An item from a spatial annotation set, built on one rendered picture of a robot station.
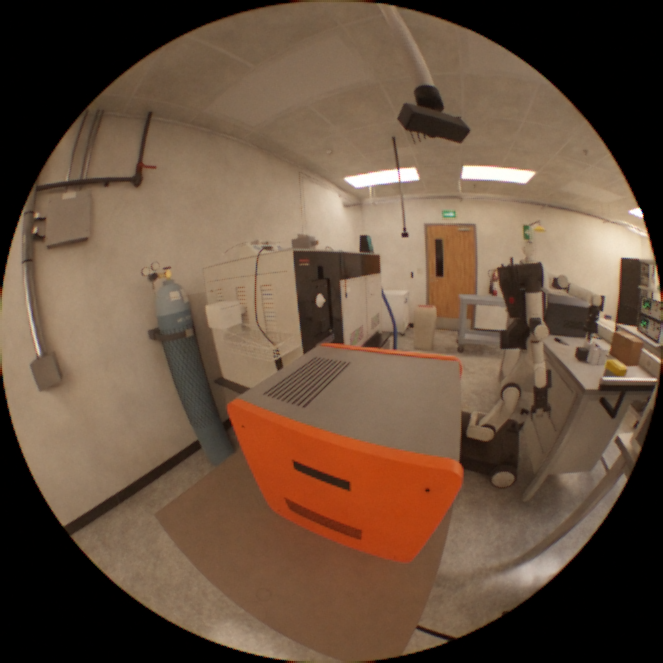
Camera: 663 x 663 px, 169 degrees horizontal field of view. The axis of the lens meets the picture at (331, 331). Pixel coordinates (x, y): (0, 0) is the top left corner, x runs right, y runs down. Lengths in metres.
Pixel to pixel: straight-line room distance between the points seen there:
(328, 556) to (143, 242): 1.87
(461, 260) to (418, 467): 4.53
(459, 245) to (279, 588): 4.84
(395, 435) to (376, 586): 0.44
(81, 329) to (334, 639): 1.76
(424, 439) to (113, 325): 1.68
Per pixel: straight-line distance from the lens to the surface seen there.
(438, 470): 0.30
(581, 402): 1.34
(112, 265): 1.71
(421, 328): 3.58
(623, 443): 1.02
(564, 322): 2.02
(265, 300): 1.01
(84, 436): 1.87
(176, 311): 1.41
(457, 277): 4.71
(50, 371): 1.61
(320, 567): 0.67
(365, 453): 0.31
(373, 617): 0.65
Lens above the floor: 1.36
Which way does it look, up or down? 17 degrees down
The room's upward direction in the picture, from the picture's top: 4 degrees counter-clockwise
